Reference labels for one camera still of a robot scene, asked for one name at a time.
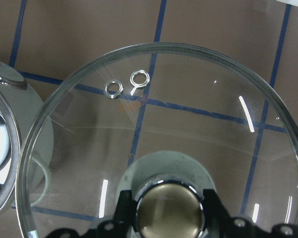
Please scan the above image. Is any sage green cooking pot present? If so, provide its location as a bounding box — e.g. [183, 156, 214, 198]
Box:
[0, 61, 43, 213]

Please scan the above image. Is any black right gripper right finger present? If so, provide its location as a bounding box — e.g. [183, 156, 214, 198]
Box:
[202, 189, 240, 238]

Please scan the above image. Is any brown paper table cover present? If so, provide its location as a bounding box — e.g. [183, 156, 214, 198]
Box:
[0, 0, 298, 238]

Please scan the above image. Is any glass pot lid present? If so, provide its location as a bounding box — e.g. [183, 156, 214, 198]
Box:
[16, 43, 298, 238]

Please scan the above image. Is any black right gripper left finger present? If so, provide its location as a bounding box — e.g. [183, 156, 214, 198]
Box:
[96, 190, 134, 238]

